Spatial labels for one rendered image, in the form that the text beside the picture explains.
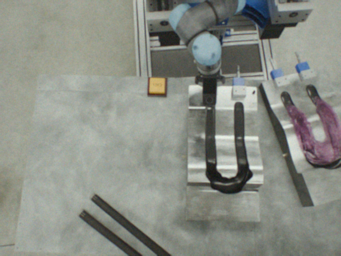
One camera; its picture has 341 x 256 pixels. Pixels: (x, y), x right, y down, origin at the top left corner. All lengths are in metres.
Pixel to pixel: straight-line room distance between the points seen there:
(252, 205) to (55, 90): 0.90
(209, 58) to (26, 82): 1.74
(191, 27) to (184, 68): 1.13
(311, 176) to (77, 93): 0.95
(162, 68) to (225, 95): 0.85
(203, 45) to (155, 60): 1.20
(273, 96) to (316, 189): 0.38
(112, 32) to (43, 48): 0.49
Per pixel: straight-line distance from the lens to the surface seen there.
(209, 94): 1.11
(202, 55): 0.92
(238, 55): 2.17
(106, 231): 1.28
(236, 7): 1.05
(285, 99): 1.41
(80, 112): 1.42
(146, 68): 2.08
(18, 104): 2.45
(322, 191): 1.31
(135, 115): 1.38
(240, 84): 1.33
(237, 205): 1.27
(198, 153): 1.22
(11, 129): 2.41
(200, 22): 0.99
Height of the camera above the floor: 2.11
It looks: 75 degrees down
